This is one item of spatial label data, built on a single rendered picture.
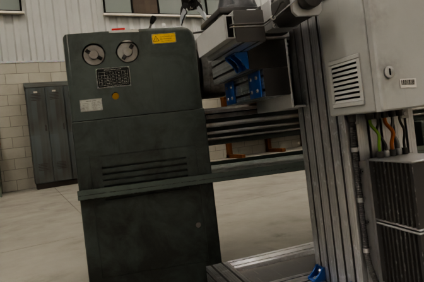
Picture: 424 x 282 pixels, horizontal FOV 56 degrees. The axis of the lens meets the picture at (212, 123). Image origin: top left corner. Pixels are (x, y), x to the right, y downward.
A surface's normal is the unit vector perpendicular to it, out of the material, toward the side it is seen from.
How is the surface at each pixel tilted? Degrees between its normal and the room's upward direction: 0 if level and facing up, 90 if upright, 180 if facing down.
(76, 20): 90
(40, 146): 90
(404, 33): 91
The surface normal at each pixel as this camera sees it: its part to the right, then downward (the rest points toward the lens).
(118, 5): 0.44, -0.06
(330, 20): -0.94, 0.11
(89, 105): 0.14, -0.03
